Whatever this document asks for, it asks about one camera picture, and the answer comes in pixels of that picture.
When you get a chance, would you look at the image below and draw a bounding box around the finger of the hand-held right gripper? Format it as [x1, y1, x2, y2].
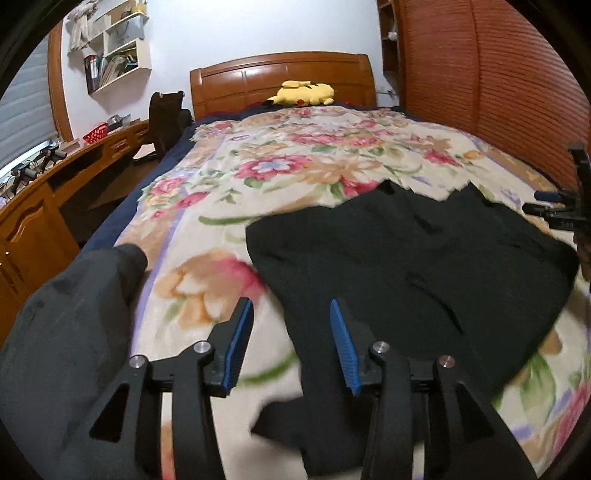
[534, 189, 578, 204]
[522, 202, 576, 219]

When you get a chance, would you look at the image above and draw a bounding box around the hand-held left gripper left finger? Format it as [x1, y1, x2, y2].
[69, 296, 255, 480]

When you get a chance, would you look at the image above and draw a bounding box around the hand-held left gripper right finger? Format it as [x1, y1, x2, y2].
[329, 299, 539, 480]

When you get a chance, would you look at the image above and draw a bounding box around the black buttoned coat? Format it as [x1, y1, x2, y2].
[245, 180, 581, 479]

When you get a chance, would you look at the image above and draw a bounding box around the person's right hand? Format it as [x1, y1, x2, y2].
[575, 230, 591, 278]

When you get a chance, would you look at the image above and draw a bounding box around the wooden louvered wardrobe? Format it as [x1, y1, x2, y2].
[376, 0, 591, 193]

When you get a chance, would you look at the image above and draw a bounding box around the dark grey garment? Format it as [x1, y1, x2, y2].
[0, 243, 149, 480]

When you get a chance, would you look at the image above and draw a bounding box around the floral blanket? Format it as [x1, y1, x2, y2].
[113, 105, 591, 480]

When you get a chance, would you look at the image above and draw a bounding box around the dark brown chair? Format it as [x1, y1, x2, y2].
[133, 89, 193, 165]

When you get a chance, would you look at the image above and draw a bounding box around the wooden desk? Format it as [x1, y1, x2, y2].
[0, 119, 154, 344]

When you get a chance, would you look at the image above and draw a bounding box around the yellow plush toy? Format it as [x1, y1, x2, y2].
[263, 80, 336, 108]

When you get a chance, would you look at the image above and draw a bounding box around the black gripper stand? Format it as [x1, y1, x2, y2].
[8, 161, 43, 195]
[39, 142, 68, 170]

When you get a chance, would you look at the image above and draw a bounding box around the wooden bed headboard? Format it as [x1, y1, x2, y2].
[189, 52, 378, 121]

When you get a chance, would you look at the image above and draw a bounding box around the row of books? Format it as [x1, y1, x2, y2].
[99, 51, 140, 88]

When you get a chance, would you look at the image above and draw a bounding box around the black binder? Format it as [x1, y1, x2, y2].
[83, 55, 100, 93]

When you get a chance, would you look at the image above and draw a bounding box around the grey window blind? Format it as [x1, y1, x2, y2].
[0, 34, 59, 172]

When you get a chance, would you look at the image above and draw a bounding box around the white wall shelf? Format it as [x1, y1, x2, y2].
[67, 10, 153, 96]

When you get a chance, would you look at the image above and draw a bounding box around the wooden window frame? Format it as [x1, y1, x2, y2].
[46, 19, 78, 145]

